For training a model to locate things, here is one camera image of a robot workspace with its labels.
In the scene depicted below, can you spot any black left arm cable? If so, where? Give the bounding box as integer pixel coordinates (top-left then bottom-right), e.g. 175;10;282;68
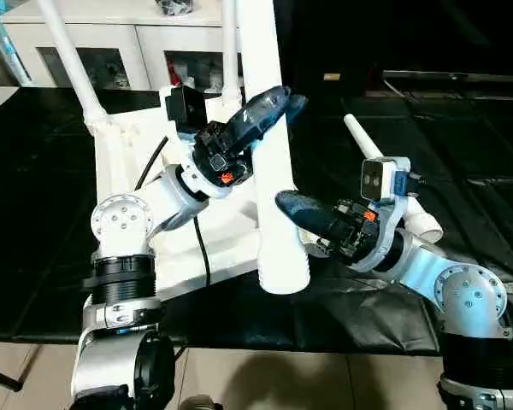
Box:
135;135;213;290

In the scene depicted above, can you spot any black metal bar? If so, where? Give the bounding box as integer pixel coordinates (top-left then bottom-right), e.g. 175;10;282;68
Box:
382;70;513;86

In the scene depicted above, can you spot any white plastic table leg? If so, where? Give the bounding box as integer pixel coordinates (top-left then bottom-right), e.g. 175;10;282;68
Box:
342;114;444;244
237;0;313;296
220;0;244;103
37;0;110;131

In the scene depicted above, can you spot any white glass-door cabinet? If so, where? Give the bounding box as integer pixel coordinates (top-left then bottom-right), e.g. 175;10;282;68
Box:
0;0;274;93

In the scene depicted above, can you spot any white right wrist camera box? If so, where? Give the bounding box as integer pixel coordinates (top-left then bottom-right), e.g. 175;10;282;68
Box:
359;155;424;227

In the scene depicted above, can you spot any black work mat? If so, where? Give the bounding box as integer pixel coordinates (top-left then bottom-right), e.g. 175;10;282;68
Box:
0;84;513;355

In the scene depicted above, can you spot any white plastic children's table top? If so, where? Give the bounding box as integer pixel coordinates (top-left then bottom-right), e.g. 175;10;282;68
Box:
84;84;334;302

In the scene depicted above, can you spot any dark object on cabinet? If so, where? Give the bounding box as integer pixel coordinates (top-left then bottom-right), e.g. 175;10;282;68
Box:
156;0;195;16

